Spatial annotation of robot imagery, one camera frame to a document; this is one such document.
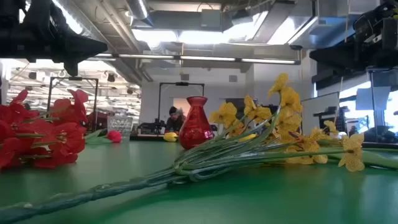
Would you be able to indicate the black camera stand frame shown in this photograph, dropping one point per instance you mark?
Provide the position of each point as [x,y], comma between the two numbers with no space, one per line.
[74,78]
[182,83]

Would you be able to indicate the silver ventilation duct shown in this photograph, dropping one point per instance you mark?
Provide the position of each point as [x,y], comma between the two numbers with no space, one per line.
[138,9]

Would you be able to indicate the clear glass vase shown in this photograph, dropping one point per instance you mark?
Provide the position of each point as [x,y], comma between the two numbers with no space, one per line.
[119,127]

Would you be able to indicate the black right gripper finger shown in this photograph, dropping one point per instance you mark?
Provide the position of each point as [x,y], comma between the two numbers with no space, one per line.
[345,56]

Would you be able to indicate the thin black stand pole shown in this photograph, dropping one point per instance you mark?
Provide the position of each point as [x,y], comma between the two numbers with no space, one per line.
[370,102]

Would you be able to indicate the person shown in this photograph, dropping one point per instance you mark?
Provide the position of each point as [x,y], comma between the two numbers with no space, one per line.
[174,123]

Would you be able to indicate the black equipment rack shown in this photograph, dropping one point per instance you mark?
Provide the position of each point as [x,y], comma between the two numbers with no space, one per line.
[331,119]

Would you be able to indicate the long ceiling light bar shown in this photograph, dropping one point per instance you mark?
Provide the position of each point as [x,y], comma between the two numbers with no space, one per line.
[205,58]

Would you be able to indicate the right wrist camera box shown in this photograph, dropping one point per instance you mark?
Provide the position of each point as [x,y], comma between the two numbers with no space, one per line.
[370,25]

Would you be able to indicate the white panel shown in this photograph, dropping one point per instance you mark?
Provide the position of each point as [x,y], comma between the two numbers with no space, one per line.
[317,113]

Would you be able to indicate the yellow artificial flower bunch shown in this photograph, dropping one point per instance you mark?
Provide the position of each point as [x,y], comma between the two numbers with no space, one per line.
[192,171]

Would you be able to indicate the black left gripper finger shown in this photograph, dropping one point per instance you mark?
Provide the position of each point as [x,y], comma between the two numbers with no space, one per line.
[82,48]

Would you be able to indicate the red artificial flower bunch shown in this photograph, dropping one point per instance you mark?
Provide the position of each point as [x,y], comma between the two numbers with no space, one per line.
[66,140]

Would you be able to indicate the green table mat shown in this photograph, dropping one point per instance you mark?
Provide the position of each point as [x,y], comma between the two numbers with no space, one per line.
[280,199]

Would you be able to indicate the red glass vase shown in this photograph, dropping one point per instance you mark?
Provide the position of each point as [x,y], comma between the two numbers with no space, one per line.
[196,130]

